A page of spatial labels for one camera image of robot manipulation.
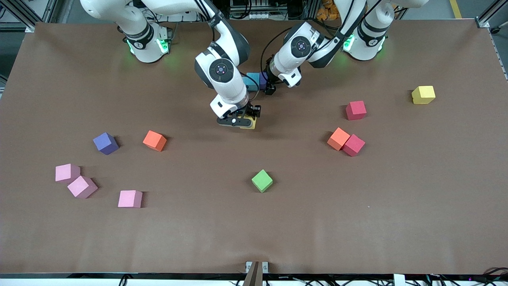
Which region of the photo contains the white power strip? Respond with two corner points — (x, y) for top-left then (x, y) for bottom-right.
(230, 11), (275, 20)

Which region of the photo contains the orange foam cube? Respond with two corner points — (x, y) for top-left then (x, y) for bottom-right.
(142, 130), (167, 152)
(327, 127), (351, 151)

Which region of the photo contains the metal bracket with post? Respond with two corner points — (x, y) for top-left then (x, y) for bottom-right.
(243, 261), (269, 286)

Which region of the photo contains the aluminium frame profile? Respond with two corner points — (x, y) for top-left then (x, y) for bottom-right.
(0, 0), (66, 32)
(474, 0), (508, 34)

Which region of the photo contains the pink foam cube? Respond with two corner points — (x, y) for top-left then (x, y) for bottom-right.
(67, 175), (98, 199)
(55, 163), (81, 184)
(117, 190), (143, 209)

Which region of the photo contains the bag of orange snacks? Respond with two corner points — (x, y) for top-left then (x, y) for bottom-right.
(316, 0), (339, 21)

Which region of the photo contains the large paper table cover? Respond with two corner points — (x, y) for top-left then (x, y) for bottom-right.
(0, 19), (508, 274)

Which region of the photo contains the green foam cube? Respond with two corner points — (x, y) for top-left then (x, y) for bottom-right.
(251, 169), (273, 193)

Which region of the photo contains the red foam cube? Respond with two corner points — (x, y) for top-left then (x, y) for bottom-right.
(345, 100), (367, 121)
(342, 134), (366, 157)

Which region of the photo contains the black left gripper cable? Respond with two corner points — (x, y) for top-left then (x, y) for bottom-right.
(260, 27), (293, 78)

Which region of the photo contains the blue foam cube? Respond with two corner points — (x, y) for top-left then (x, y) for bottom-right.
(243, 73), (260, 91)

